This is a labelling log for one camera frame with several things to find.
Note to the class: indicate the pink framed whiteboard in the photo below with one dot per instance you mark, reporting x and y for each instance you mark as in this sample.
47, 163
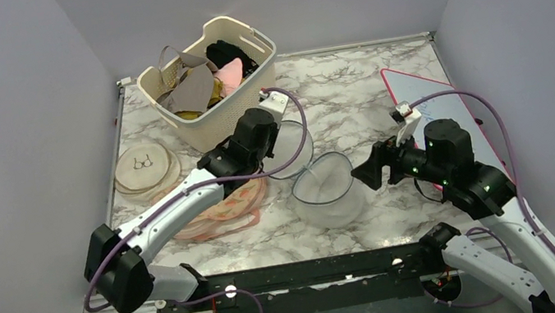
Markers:
404, 87

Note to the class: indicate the cream perforated laundry basket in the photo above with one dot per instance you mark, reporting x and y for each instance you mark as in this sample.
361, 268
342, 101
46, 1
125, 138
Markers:
215, 124

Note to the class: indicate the black garment in basket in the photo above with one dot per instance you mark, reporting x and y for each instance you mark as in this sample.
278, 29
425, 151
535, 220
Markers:
221, 53

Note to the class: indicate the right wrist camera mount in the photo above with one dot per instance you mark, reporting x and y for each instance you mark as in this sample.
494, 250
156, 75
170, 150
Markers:
408, 119

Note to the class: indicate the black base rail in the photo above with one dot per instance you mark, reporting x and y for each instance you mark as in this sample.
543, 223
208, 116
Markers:
328, 283

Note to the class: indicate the round beige bra wash bag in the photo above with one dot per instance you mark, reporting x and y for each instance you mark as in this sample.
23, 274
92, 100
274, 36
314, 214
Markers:
145, 170

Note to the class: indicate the yellow bra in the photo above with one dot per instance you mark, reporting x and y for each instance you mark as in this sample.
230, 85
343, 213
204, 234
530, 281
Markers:
213, 96

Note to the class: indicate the pink garment in basket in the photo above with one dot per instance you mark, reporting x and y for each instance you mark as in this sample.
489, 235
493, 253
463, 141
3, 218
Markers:
231, 76

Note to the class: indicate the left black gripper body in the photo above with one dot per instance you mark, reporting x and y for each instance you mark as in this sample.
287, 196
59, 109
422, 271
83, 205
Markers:
264, 152

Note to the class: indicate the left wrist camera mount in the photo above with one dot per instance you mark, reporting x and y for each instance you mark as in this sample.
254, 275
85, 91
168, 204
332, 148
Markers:
275, 103

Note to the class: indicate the floral peach mesh laundry bag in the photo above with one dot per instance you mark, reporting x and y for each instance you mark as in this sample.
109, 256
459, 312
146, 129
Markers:
239, 211

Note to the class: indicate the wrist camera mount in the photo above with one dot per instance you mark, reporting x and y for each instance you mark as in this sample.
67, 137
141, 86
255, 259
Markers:
408, 119
275, 103

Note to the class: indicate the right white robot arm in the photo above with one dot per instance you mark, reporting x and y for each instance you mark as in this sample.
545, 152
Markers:
486, 194

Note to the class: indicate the pale pink garment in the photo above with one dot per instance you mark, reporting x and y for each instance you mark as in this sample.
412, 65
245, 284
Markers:
188, 61

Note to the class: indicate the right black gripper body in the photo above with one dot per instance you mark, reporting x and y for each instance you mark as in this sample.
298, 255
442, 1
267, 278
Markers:
407, 159

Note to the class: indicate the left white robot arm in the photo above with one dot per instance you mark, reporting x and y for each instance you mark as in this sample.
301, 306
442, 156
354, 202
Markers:
117, 261

